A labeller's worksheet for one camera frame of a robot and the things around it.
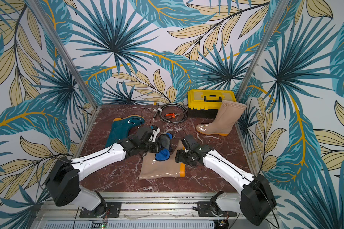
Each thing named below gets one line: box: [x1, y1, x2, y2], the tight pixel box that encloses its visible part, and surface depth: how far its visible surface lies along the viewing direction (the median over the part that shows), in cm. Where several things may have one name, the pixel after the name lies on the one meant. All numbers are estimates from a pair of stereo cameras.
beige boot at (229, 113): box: [196, 99, 248, 136], surface depth 93 cm
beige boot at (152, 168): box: [139, 140, 186, 180], surface depth 85 cm
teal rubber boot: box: [105, 115, 146, 149], surface depth 104 cm
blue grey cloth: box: [154, 132, 173, 162], surface depth 80 cm
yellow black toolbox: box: [187, 89, 237, 118], surface depth 105 cm
